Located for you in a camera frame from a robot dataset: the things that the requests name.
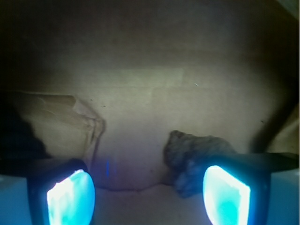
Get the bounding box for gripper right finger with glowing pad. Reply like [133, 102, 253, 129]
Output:
[202, 153, 300, 225]

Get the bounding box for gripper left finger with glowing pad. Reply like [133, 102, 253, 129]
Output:
[0, 158, 96, 225]

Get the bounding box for brown grey rock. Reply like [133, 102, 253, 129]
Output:
[163, 130, 237, 198]

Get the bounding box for crumpled brown paper bag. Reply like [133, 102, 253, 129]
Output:
[0, 0, 300, 225]

